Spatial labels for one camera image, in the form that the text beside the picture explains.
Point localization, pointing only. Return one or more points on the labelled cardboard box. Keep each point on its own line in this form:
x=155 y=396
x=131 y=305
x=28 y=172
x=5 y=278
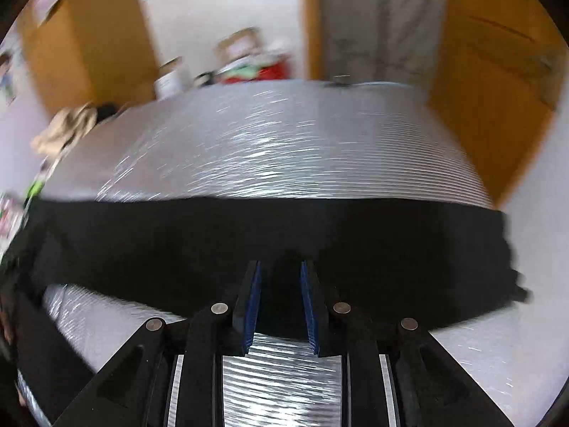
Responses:
x=240 y=44

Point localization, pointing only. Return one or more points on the wooden wardrobe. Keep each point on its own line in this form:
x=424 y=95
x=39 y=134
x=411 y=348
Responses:
x=98 y=44

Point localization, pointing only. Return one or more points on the wooden door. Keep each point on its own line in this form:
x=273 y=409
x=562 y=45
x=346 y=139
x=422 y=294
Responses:
x=489 y=98

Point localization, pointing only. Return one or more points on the beige floral blanket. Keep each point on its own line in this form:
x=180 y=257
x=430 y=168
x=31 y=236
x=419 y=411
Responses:
x=64 y=129

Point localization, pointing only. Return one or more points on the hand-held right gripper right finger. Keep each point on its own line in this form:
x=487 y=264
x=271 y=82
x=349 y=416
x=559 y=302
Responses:
x=309 y=311

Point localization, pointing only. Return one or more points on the clear plastic door curtain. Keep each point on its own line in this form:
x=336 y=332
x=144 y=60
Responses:
x=382 y=22

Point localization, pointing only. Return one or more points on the pile of plastic bags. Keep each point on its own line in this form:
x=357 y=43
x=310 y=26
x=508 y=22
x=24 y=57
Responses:
x=258 y=71

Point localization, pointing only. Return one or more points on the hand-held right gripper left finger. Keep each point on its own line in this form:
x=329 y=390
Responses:
x=251 y=311

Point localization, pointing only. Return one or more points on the green packet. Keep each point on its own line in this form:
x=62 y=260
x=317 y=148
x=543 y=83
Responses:
x=38 y=184

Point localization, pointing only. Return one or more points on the heap of colourful packets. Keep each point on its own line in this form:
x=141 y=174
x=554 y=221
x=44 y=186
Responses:
x=9 y=215

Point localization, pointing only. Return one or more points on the cartoon wall poster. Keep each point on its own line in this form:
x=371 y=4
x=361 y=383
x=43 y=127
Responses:
x=8 y=80

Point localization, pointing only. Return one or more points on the small black object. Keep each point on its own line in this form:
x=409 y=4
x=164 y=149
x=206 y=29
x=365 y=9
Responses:
x=204 y=80

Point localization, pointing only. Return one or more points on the wooden door frame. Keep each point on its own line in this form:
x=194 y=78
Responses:
x=310 y=22

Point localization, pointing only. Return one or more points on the small white box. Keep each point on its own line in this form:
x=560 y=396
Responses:
x=171 y=80

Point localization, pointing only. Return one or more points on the black garment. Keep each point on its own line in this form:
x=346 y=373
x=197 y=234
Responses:
x=378 y=249

